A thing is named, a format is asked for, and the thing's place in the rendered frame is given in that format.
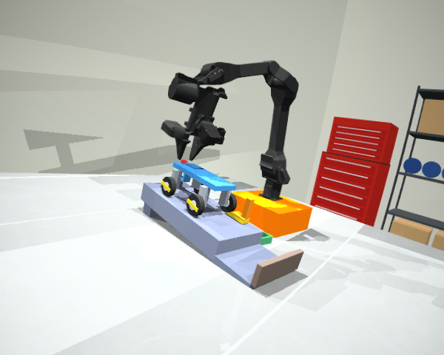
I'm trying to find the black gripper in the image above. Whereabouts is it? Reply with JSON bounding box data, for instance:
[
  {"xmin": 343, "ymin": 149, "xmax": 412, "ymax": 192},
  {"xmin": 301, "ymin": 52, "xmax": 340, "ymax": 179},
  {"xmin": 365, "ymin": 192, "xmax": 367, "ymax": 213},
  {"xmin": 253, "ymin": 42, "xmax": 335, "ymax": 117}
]
[{"xmin": 161, "ymin": 106, "xmax": 215, "ymax": 161}]

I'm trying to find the small blue wheeled trolley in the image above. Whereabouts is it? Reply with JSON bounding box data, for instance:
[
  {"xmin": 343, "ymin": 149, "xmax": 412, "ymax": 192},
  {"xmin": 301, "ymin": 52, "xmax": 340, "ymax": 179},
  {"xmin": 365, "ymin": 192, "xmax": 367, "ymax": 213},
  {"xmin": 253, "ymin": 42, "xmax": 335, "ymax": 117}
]
[{"xmin": 161, "ymin": 162, "xmax": 237, "ymax": 216}]

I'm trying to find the green tray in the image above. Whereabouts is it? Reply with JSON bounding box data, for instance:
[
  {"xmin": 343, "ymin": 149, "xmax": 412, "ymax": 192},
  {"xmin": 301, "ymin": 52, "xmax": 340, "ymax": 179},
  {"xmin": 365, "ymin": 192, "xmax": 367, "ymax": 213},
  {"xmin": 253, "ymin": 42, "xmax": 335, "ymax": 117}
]
[{"xmin": 260, "ymin": 232, "xmax": 272, "ymax": 245}]

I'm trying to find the light blue ramp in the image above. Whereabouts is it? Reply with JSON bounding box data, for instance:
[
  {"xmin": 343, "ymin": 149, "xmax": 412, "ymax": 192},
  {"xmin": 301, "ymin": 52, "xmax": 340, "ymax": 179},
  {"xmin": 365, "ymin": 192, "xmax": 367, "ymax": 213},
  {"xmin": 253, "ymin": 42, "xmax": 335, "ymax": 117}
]
[{"xmin": 141, "ymin": 181, "xmax": 304, "ymax": 288}]

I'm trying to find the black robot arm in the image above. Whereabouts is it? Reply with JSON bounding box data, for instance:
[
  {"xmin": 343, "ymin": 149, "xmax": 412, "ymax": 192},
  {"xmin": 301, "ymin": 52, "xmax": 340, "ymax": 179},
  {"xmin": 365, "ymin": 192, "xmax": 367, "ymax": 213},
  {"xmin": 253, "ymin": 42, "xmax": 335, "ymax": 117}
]
[{"xmin": 168, "ymin": 61, "xmax": 299, "ymax": 201}]

